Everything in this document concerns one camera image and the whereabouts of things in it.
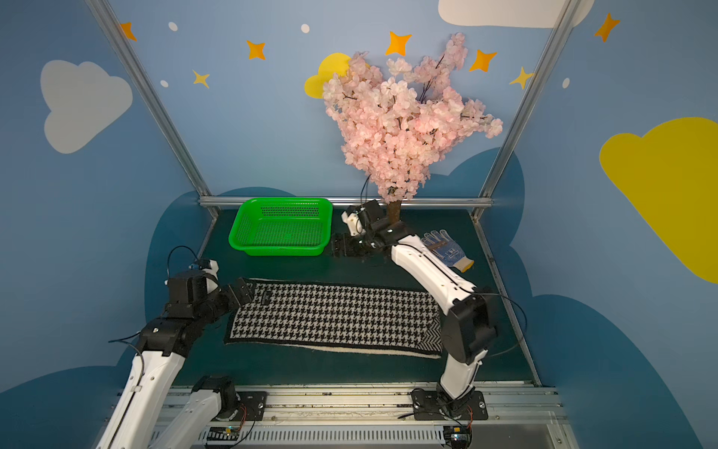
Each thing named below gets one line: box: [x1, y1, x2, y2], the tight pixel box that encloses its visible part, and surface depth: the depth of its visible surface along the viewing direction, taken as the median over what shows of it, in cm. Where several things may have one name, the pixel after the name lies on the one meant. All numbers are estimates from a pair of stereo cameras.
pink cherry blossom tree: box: [322, 32, 503, 224], surface depth 75 cm
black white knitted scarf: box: [225, 278, 445, 359], surface depth 90 cm
